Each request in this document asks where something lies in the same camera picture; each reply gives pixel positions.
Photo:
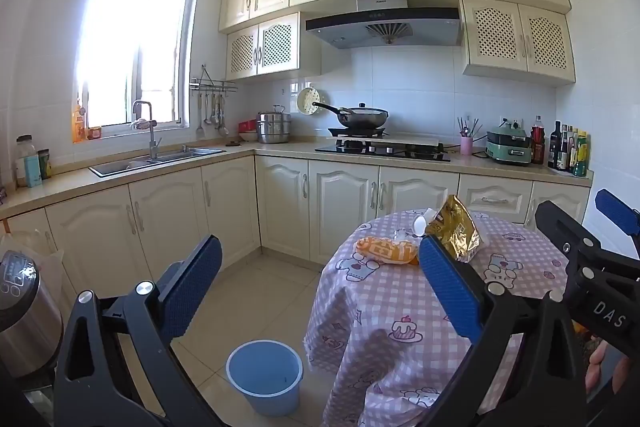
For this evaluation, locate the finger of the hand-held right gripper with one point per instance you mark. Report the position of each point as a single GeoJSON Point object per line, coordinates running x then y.
{"type": "Point", "coordinates": [620, 212]}
{"type": "Point", "coordinates": [560, 229]}

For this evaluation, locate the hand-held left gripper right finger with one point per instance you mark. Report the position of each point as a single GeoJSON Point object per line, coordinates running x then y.
{"type": "Point", "coordinates": [450, 294]}

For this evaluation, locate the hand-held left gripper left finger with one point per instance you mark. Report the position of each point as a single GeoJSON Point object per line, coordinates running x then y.
{"type": "Point", "coordinates": [192, 289]}

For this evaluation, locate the gold foil snack bag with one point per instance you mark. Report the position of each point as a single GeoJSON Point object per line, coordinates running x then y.
{"type": "Point", "coordinates": [455, 222]}

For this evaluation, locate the clear plastic wrapper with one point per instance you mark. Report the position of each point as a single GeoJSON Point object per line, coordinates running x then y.
{"type": "Point", "coordinates": [402, 234]}

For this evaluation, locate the white paper cup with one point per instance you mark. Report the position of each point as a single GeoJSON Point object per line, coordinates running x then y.
{"type": "Point", "coordinates": [421, 223]}

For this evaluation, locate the orange snack bag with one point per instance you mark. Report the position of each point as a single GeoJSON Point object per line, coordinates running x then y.
{"type": "Point", "coordinates": [385, 251]}

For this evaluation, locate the blue plastic bucket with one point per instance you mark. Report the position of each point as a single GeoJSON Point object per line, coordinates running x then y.
{"type": "Point", "coordinates": [265, 377]}

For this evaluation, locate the person's right hand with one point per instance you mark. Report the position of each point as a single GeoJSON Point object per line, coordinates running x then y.
{"type": "Point", "coordinates": [597, 362]}

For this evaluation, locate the green bottle with yellow label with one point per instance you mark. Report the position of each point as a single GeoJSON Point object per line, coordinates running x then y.
{"type": "Point", "coordinates": [581, 157]}

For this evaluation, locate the pink checkered tablecloth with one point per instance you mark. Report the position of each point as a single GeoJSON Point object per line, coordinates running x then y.
{"type": "Point", "coordinates": [380, 297]}

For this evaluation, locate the small condiment bottle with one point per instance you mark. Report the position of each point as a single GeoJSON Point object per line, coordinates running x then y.
{"type": "Point", "coordinates": [572, 152]}

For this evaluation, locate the dark sauce bottle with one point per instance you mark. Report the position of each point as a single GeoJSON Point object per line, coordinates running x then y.
{"type": "Point", "coordinates": [564, 152]}

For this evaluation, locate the black wine bottle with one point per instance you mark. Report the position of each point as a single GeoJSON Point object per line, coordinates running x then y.
{"type": "Point", "coordinates": [554, 147]}

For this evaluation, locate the red label soda bottle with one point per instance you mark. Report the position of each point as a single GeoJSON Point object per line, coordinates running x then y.
{"type": "Point", "coordinates": [538, 142]}

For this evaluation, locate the green electric cooker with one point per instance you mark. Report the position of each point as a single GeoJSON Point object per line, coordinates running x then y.
{"type": "Point", "coordinates": [507, 147]}

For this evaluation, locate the cream base cabinets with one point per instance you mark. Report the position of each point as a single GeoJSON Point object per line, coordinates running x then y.
{"type": "Point", "coordinates": [280, 202]}

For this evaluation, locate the pink utensil holder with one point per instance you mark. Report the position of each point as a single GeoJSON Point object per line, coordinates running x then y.
{"type": "Point", "coordinates": [466, 146]}

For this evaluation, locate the stainless steel sink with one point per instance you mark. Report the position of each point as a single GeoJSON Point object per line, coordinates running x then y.
{"type": "Point", "coordinates": [165, 158]}

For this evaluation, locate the bundle of chopsticks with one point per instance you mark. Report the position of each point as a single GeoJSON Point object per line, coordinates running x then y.
{"type": "Point", "coordinates": [467, 127]}

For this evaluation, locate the black gas stove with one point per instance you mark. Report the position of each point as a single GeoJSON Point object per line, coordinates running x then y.
{"type": "Point", "coordinates": [385, 153]}

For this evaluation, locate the metal spatula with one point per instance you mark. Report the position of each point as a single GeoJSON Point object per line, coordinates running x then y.
{"type": "Point", "coordinates": [200, 132]}

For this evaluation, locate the steel kitchen faucet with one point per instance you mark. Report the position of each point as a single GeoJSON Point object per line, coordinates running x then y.
{"type": "Point", "coordinates": [151, 137]}

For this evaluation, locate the metal ladle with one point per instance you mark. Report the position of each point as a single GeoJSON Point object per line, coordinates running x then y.
{"type": "Point", "coordinates": [223, 131]}

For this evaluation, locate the white bowl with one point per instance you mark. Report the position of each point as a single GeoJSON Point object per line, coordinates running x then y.
{"type": "Point", "coordinates": [248, 137]}

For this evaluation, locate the stainless steel rice cooker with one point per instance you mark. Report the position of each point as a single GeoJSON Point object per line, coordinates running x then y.
{"type": "Point", "coordinates": [25, 312]}

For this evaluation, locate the metal skimmer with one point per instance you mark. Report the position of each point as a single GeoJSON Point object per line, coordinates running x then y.
{"type": "Point", "coordinates": [216, 122]}

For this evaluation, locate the metal spoon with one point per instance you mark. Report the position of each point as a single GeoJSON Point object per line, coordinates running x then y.
{"type": "Point", "coordinates": [209, 119]}

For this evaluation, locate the stainless steel steamer pot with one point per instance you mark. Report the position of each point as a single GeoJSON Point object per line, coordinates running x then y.
{"type": "Point", "coordinates": [273, 127]}

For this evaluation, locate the small orange box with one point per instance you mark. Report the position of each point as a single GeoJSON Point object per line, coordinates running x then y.
{"type": "Point", "coordinates": [95, 133]}

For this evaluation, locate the black wok stand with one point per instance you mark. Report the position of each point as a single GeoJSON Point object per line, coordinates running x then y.
{"type": "Point", "coordinates": [357, 132]}

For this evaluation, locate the dark jar with yellow label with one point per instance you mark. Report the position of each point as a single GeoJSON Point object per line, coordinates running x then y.
{"type": "Point", "coordinates": [44, 164]}

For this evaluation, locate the teal box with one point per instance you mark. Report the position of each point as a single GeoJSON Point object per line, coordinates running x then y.
{"type": "Point", "coordinates": [32, 172]}

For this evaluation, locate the cream lattice door cabinet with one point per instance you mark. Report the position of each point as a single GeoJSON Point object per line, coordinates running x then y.
{"type": "Point", "coordinates": [270, 44]}
{"type": "Point", "coordinates": [510, 37]}

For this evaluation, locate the orange detergent bottle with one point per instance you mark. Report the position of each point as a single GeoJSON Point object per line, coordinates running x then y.
{"type": "Point", "coordinates": [78, 124]}

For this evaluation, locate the glass jar with black lid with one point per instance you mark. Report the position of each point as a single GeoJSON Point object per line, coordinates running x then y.
{"type": "Point", "coordinates": [24, 147]}

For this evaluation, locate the cream perforated steamer plate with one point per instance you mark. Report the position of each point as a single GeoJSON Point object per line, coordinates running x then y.
{"type": "Point", "coordinates": [306, 99]}

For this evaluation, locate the kitchen window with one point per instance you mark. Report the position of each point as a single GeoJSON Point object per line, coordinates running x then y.
{"type": "Point", "coordinates": [130, 47]}

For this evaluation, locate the range hood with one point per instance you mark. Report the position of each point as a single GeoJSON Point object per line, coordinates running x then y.
{"type": "Point", "coordinates": [345, 29]}

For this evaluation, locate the wall socket with plug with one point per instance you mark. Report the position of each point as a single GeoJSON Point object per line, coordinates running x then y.
{"type": "Point", "coordinates": [512, 123]}

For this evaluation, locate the wall utensil rack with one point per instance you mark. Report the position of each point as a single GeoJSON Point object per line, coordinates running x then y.
{"type": "Point", "coordinates": [212, 84]}

